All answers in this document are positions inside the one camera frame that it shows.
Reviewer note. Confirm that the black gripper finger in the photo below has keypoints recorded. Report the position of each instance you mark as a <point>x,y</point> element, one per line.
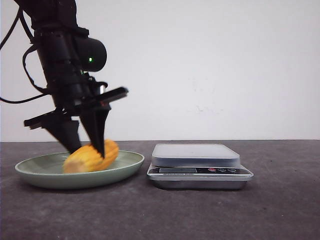
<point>65,131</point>
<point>94,125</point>

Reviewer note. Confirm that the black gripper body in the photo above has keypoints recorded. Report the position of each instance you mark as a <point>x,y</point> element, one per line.
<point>84,101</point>

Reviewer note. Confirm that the yellow corn cob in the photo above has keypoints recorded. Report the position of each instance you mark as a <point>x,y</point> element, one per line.
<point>87,159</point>

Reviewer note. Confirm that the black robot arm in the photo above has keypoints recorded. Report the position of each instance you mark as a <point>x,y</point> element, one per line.
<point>68,55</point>

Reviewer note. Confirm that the light green plate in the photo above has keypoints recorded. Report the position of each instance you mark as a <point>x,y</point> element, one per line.
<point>46,171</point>

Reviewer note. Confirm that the silver digital kitchen scale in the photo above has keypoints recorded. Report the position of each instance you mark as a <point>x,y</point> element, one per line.
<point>197,166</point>

